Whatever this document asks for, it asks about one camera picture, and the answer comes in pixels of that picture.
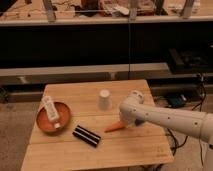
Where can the orange pepper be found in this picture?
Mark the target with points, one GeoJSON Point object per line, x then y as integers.
{"type": "Point", "coordinates": [114, 127]}

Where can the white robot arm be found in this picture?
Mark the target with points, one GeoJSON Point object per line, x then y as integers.
{"type": "Point", "coordinates": [192, 123]}

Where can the white paper cup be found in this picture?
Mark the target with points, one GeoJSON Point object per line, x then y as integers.
{"type": "Point", "coordinates": [104, 102]}

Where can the orange bowl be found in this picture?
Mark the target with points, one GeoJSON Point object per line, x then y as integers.
{"type": "Point", "coordinates": [46, 126]}

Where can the black striped box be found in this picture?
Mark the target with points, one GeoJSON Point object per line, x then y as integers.
{"type": "Point", "coordinates": [87, 136]}

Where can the wooden table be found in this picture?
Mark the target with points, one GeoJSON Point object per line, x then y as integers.
{"type": "Point", "coordinates": [143, 145]}

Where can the blue device on floor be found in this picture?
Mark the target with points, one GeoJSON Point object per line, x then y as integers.
{"type": "Point", "coordinates": [175, 101]}

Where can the black box on shelf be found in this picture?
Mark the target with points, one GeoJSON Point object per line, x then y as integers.
{"type": "Point", "coordinates": [191, 61]}

